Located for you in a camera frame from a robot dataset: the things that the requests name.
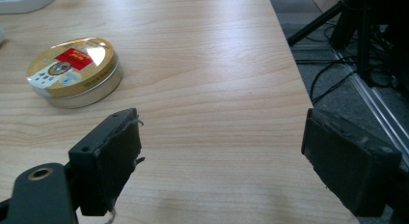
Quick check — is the black tripod stand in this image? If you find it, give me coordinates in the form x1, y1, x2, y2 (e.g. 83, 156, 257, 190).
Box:
286, 0, 409, 90

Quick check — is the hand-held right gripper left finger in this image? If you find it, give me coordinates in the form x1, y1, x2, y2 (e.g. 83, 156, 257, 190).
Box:
68, 107, 146, 217

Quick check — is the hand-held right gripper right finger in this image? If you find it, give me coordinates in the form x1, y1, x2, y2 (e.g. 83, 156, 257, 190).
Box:
301, 107, 403, 218

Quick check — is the round gold tin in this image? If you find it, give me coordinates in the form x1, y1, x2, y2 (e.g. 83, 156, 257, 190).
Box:
26, 37, 124, 109

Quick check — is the white object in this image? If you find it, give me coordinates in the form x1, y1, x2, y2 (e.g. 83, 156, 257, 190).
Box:
0, 0, 58, 15

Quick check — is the black cable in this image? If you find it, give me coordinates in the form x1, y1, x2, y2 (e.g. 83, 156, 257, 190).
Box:
294, 54, 360, 105

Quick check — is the metal floor rail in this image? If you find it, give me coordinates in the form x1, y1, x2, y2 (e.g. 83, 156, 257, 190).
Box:
332, 49, 409, 169

